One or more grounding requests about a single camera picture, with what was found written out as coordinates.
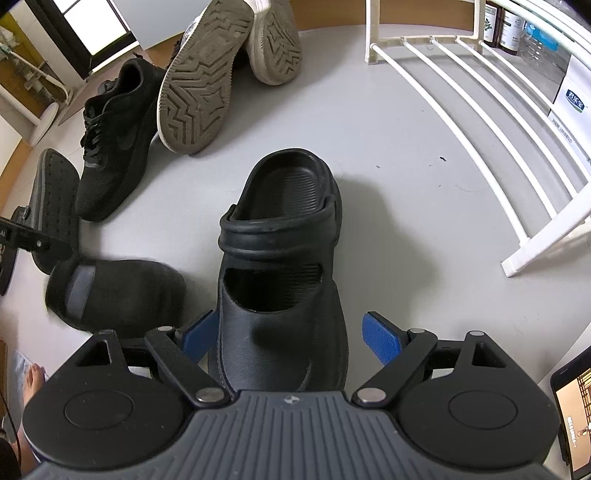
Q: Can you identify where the white shoe rack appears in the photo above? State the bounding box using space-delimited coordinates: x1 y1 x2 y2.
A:
365 0 591 278

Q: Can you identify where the white patterned sneaker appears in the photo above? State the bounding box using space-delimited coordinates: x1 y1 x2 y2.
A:
157 0 256 154
245 0 303 86

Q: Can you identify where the black strapped clog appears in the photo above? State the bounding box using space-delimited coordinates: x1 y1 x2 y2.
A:
28 148 81 276

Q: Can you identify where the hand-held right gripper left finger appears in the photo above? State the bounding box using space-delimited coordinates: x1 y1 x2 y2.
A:
76 311 232 409

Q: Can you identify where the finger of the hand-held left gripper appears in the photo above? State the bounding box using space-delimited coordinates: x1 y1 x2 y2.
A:
11 208 72 258

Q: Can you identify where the brown bottle white label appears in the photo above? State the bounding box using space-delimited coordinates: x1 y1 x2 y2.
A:
499 7 528 55
482 2 505 48

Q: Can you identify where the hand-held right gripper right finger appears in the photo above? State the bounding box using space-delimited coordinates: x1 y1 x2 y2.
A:
353 311 509 408

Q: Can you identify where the clear plastic water bottle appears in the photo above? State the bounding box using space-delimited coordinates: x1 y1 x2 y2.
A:
516 18 574 85

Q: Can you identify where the white printed carton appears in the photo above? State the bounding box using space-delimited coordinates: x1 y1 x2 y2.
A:
549 54 591 178

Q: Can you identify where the black chunky platform clog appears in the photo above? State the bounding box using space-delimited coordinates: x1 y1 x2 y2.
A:
45 257 188 340
208 148 349 392

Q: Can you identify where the white folded drying rack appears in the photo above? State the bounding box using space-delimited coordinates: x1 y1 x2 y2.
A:
0 39 75 108

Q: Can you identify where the black smartphone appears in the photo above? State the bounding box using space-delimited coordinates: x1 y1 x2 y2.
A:
549 354 591 480

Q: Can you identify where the black framed glass door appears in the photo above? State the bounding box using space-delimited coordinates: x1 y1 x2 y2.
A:
28 0 140 80

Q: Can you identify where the white standing fan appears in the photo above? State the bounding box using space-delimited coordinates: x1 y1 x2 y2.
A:
0 85 62 149

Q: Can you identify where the person's bare foot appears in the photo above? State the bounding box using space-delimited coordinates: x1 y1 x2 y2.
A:
9 364 51 467

